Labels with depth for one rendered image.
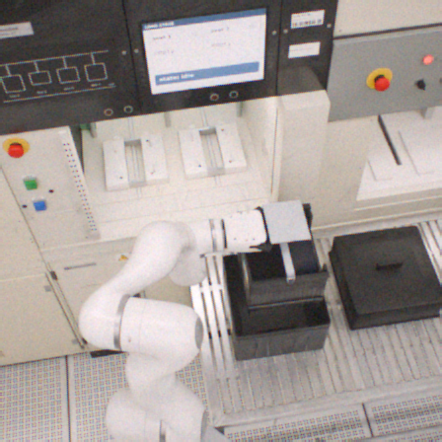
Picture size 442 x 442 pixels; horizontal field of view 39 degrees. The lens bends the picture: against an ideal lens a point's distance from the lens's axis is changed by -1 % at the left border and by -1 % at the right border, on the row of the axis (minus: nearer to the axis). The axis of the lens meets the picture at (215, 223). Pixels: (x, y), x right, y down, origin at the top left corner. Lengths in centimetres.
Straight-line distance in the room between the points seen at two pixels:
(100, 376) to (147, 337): 169
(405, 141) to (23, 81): 136
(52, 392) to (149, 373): 162
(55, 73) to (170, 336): 72
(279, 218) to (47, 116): 63
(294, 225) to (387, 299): 52
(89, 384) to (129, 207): 95
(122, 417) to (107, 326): 38
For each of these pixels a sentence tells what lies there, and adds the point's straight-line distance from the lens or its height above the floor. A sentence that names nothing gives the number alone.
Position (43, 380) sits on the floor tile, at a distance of 287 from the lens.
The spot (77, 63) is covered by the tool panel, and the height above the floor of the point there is 160.
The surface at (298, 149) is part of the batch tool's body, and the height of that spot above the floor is 124.
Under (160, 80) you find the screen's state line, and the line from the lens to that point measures 158.
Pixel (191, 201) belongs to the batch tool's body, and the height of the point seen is 87.
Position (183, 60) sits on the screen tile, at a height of 156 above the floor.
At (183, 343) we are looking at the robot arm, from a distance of 114.
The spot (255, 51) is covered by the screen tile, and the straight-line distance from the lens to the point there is 157.
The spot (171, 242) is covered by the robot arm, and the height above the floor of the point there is 158.
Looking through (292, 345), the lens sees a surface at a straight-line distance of 192.
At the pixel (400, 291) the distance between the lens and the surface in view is 201.
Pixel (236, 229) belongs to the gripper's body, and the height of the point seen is 128.
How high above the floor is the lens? 257
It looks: 55 degrees down
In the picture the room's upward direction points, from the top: 3 degrees counter-clockwise
